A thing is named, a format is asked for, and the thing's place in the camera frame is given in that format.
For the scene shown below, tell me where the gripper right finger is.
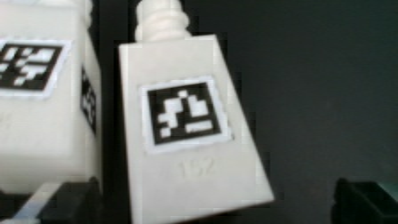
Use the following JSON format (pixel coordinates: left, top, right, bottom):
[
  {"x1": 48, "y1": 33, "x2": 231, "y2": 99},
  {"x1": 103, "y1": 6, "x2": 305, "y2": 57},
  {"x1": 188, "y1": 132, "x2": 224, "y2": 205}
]
[{"x1": 332, "y1": 178, "x2": 398, "y2": 224}]

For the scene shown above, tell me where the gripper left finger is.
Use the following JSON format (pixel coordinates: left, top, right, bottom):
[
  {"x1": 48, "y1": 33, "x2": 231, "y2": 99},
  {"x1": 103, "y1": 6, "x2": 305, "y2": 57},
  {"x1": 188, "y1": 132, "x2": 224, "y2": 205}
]
[{"x1": 5, "y1": 178, "x2": 103, "y2": 224}]

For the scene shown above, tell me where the white stool leg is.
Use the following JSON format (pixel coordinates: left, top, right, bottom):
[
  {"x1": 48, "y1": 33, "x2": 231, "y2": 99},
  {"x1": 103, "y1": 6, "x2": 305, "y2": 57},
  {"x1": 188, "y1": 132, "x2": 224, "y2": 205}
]
[
  {"x1": 119, "y1": 0, "x2": 273, "y2": 224},
  {"x1": 0, "y1": 0, "x2": 101, "y2": 193}
]

